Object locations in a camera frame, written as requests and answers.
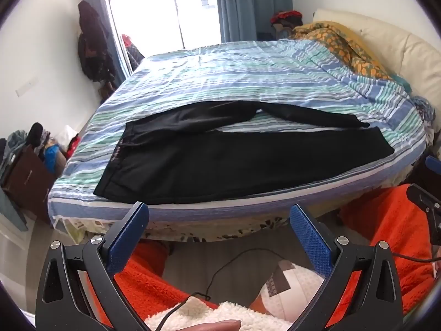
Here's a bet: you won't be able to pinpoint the striped bed sheet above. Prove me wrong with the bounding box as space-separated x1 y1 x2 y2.
47 39 428 228

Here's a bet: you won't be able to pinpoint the white patchwork plush item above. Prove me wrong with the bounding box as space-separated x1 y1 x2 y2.
260 261 326 322

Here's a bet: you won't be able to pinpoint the white fleece cloth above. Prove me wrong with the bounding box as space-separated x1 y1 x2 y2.
144 299 293 331

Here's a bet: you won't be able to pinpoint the brown drawer cabinet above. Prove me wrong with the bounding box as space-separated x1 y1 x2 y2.
2 145 58 225

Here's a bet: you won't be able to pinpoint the black cable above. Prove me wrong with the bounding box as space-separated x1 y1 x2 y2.
155 248 287 331

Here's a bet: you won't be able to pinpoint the mixed clothes pile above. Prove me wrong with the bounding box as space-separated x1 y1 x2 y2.
0 122 81 180

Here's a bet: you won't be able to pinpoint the cream padded headboard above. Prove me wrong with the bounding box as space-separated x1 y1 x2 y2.
312 9 441 106

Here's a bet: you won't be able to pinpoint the red cap on dark clothes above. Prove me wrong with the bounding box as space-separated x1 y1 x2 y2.
120 34 145 74

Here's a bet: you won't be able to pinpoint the orange fleece garment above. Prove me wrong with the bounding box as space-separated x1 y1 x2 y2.
86 183 436 328

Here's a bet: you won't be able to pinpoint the red and black clothes pile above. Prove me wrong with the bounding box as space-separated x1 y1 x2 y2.
270 10 304 38

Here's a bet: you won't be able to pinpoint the dark hanging clothes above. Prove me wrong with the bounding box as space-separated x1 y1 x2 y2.
77 0 119 101

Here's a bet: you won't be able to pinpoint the leaf print mattress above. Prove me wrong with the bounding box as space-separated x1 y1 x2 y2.
52 210 293 242

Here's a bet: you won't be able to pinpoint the orange patterned quilt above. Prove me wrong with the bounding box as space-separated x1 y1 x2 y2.
291 21 393 81

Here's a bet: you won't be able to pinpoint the black pants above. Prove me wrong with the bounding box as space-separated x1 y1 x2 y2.
94 100 395 205

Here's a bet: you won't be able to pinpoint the glass sliding window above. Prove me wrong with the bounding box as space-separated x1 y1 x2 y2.
105 0 222 76

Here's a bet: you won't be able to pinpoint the person's left hand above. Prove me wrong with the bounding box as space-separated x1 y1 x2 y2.
179 319 242 331

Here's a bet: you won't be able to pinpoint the blue grey crumpled cloth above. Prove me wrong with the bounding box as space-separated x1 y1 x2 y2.
412 95 440 145

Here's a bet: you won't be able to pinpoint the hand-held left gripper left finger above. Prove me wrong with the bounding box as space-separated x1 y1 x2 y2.
34 202 150 331

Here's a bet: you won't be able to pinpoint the blue curtain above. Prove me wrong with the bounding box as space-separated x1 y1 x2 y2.
214 0 293 42

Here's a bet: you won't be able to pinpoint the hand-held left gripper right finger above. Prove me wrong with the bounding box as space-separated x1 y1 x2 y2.
289 204 404 331

